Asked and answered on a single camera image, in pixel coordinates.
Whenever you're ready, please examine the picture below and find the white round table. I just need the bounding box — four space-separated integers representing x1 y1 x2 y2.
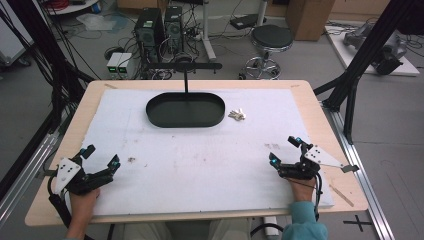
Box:
42 0 102 16

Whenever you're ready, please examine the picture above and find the black metal frame stand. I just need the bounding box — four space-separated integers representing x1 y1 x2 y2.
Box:
313 0 424 146
0 0 96 201

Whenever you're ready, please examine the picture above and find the white desk leg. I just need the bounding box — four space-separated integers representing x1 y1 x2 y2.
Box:
200 0 218 63

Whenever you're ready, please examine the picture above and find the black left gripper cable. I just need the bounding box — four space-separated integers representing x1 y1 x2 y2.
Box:
47 171 88 240

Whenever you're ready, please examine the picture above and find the white table mat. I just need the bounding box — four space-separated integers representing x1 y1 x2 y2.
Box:
65 87 335 218

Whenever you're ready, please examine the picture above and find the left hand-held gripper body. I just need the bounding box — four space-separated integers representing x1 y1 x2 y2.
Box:
54 157 115 197

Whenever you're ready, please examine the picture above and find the thin wooden strip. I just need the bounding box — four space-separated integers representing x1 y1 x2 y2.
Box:
329 184 355 208

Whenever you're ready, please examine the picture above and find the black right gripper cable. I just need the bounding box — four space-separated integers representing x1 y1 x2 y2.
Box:
286 171 325 223

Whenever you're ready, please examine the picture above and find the person's right hand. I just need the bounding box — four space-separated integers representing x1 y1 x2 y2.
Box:
287 176 317 203

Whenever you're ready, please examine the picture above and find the person's left hand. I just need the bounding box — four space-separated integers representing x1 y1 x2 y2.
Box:
69 187 101 218

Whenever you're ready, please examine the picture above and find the cardboard box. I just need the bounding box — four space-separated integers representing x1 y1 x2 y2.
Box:
285 0 337 42

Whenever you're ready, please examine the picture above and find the small black computer tower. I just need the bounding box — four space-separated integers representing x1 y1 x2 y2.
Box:
163 5 185 53

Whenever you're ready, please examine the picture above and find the black T-shaped hanging stand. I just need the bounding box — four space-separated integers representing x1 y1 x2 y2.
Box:
146 61 224 95

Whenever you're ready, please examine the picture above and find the black flat device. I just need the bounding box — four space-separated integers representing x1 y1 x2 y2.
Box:
229 13 268 31

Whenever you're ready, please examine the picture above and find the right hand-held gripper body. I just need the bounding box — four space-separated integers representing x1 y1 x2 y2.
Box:
277 143 361 181

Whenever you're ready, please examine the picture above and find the white floor board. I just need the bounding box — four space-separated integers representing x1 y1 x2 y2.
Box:
324 24 421 78

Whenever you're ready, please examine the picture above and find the black oval tray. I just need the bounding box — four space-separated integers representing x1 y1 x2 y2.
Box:
145 91 227 129

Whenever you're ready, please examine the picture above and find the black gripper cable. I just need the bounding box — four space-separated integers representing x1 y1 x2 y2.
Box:
286 171 325 223
47 171 88 240

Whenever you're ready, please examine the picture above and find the small white crumpled object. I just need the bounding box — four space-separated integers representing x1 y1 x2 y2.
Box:
227 108 247 122

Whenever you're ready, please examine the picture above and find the aluminium rail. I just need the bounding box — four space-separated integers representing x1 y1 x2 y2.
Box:
0 132 63 228
320 100 397 240

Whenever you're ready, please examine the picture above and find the clear plastic bag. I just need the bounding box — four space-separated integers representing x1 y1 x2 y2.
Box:
75 12 129 35

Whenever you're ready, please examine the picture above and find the white panel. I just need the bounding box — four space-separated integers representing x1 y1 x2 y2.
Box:
0 0 35 66

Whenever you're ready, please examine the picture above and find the large black computer tower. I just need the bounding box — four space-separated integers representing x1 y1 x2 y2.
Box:
134 7 166 64

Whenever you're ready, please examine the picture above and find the black round stool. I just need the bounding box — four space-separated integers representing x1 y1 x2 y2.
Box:
238 24 295 81

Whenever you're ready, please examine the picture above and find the white power supply unit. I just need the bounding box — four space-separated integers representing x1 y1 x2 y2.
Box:
117 52 135 80
106 52 123 80

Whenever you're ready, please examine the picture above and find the grey robot device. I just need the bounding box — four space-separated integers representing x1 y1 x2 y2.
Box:
342 22 409 76

